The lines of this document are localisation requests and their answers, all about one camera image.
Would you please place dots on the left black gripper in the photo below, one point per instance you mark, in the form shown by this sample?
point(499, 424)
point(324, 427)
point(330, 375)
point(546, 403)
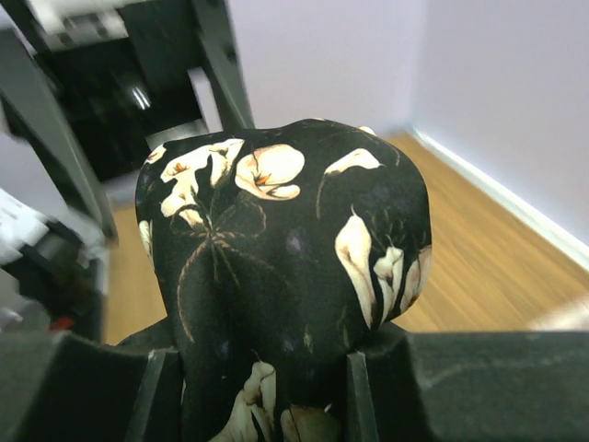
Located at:
point(121, 73)

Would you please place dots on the black floral tie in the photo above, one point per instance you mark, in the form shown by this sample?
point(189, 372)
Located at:
point(277, 253)

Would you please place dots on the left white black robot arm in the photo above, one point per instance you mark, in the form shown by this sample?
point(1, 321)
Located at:
point(58, 270)

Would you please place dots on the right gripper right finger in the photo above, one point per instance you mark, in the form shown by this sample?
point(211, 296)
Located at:
point(470, 386)

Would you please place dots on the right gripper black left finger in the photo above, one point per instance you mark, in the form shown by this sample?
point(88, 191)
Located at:
point(57, 386)

